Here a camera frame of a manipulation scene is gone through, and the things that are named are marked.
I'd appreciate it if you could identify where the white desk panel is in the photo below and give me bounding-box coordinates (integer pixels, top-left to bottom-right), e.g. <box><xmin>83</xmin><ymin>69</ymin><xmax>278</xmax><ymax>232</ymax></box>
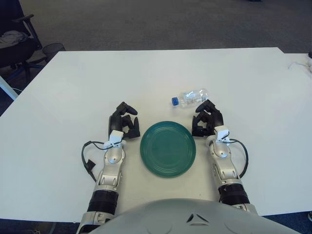
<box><xmin>0</xmin><ymin>74</ymin><xmax>18</xmax><ymax>101</ymax></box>

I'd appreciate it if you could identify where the grey robot torso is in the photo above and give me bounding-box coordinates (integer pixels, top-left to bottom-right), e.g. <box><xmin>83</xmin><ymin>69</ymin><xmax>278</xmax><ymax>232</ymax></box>
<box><xmin>87</xmin><ymin>198</ymin><xmax>312</xmax><ymax>234</ymax></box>

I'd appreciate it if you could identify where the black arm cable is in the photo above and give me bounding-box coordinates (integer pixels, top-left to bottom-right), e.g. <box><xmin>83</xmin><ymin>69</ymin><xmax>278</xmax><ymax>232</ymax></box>
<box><xmin>229</xmin><ymin>138</ymin><xmax>250</xmax><ymax>178</ymax></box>
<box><xmin>81</xmin><ymin>140</ymin><xmax>110</xmax><ymax>183</ymax></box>

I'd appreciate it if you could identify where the black office chair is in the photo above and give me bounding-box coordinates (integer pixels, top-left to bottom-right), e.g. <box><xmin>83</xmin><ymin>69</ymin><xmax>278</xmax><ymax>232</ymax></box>
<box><xmin>0</xmin><ymin>0</ymin><xmax>47</xmax><ymax>81</ymax></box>

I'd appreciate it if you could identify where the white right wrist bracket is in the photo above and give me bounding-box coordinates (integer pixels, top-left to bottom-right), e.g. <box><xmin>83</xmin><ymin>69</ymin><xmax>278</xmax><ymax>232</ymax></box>
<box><xmin>214</xmin><ymin>125</ymin><xmax>231</xmax><ymax>144</ymax></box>

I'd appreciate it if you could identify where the black mesh wastebasket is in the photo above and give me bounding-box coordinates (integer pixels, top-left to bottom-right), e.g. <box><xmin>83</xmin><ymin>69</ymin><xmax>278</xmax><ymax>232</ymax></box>
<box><xmin>42</xmin><ymin>42</ymin><xmax>66</xmax><ymax>61</ymax></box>

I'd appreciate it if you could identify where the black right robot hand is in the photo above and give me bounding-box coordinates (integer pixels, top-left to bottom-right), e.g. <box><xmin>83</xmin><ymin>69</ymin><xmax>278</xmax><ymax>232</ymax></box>
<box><xmin>191</xmin><ymin>99</ymin><xmax>224</xmax><ymax>137</ymax></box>

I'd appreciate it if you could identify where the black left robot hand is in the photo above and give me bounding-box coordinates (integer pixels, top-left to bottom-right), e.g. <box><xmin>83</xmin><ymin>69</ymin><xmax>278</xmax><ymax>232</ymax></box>
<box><xmin>108</xmin><ymin>101</ymin><xmax>141</xmax><ymax>140</ymax></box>

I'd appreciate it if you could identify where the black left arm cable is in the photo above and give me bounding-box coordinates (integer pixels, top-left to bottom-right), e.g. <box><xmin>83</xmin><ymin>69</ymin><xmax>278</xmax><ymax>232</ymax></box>
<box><xmin>81</xmin><ymin>140</ymin><xmax>110</xmax><ymax>183</ymax></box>

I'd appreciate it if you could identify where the clear plastic water bottle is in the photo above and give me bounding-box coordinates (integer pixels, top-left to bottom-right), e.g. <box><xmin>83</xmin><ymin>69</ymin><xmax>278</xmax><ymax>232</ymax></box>
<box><xmin>171</xmin><ymin>88</ymin><xmax>210</xmax><ymax>108</ymax></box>

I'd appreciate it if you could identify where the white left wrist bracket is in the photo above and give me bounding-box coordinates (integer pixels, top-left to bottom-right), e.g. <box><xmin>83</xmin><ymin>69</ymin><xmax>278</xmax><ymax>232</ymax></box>
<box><xmin>103</xmin><ymin>130</ymin><xmax>124</xmax><ymax>148</ymax></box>

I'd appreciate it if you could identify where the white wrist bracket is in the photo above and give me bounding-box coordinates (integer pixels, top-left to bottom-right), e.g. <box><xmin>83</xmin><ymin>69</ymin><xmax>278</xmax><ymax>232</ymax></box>
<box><xmin>214</xmin><ymin>125</ymin><xmax>231</xmax><ymax>144</ymax></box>
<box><xmin>103</xmin><ymin>130</ymin><xmax>124</xmax><ymax>148</ymax></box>

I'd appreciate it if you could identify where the green round plate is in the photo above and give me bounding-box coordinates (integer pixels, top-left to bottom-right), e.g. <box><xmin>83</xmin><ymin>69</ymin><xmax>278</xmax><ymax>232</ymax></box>
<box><xmin>139</xmin><ymin>121</ymin><xmax>197</xmax><ymax>179</ymax></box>

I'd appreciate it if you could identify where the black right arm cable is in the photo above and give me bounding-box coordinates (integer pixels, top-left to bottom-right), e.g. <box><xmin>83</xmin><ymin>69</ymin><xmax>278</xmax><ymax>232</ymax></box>
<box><xmin>229</xmin><ymin>138</ymin><xmax>250</xmax><ymax>178</ymax></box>

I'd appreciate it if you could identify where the white crumpled cloth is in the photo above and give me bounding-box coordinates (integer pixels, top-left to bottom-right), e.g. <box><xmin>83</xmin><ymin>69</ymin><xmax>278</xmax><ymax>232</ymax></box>
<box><xmin>0</xmin><ymin>31</ymin><xmax>26</xmax><ymax>48</ymax></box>

